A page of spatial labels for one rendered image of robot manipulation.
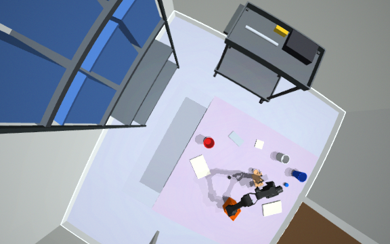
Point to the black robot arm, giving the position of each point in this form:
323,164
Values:
246,200

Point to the red plastic cup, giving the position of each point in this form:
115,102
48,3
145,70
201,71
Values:
209,142

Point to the blue cup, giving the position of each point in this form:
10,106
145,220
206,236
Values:
301,176

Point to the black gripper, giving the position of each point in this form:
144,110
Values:
266,186

